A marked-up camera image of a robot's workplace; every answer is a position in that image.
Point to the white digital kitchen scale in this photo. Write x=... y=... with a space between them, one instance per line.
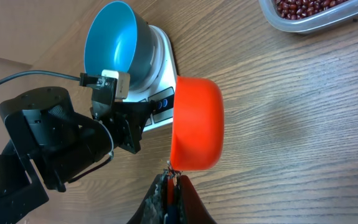
x=160 y=84

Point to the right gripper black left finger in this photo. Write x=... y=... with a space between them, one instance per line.
x=151 y=209

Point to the orange scoop with blue handle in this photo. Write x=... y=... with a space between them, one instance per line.
x=197 y=133

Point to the red adzuki beans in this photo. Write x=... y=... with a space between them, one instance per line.
x=300 y=9

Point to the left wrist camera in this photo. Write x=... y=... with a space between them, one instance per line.
x=108 y=86

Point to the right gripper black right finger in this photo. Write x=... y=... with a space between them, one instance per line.
x=190 y=207

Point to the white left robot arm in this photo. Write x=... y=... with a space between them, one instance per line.
x=51 y=145

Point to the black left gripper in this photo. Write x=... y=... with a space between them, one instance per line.
x=121 y=126

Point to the teal plastic bowl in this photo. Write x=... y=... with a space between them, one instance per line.
x=120 y=40

